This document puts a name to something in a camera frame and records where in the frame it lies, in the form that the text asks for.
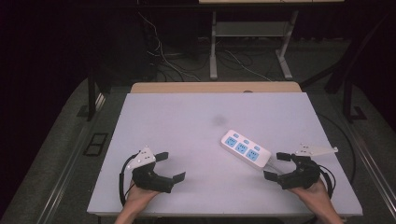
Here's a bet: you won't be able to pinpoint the long black floor cable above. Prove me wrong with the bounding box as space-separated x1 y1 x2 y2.
317 112 358 185

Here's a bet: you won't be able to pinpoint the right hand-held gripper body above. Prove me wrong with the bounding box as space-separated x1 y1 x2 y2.
277 143 339 190

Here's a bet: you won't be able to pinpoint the black floor socket plate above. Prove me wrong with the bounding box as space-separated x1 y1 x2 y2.
82 133 109 158

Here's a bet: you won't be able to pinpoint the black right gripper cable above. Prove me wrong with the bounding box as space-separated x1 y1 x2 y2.
317 163 337 200

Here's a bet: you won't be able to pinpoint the thin white floor cable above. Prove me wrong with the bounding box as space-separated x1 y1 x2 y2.
223 49 274 83

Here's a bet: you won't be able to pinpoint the white power strip blue sockets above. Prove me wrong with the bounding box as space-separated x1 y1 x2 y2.
219 129 273 172

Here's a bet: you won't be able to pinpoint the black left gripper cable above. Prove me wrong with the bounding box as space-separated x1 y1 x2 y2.
118 152 140 207

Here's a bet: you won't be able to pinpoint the black metal stand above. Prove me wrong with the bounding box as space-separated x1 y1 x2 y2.
341 74 368 124
76 66 108 122

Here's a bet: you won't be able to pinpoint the white metal desk frame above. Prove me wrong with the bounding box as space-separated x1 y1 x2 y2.
198 0 346 81

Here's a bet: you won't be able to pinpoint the person's left hand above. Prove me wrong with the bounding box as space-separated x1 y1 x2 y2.
125 181 162 211

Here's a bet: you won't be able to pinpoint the white power strip cable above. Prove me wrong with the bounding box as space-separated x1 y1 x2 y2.
263 159 286 175

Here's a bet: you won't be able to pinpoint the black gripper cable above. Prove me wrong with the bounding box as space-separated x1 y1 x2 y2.
317 163 337 200
118 152 140 207

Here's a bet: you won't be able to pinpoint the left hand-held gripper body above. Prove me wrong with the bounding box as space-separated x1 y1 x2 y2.
126 146 176 194

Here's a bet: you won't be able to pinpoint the long white floor cable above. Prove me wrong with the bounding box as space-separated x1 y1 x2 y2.
137 11 204 83

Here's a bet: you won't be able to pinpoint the person's right hand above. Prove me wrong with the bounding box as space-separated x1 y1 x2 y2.
289 178 333 213

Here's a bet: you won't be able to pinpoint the metal floor rail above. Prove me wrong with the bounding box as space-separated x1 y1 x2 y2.
340 122 396 216
36 92 106 224

